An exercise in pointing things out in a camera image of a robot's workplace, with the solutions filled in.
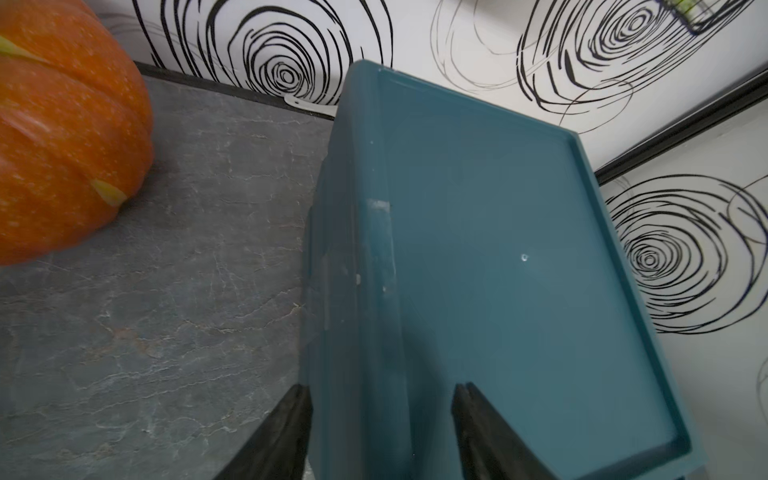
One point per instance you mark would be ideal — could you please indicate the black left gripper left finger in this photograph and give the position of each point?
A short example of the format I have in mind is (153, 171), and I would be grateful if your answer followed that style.
(278, 448)

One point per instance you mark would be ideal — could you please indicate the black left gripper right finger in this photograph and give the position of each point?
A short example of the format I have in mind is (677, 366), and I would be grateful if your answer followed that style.
(488, 447)

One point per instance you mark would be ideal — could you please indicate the orange decorative pumpkin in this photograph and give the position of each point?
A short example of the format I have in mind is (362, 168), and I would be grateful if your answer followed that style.
(76, 125)

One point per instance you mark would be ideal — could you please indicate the teal drawer cabinet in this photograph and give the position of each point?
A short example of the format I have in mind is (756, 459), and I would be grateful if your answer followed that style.
(451, 241)

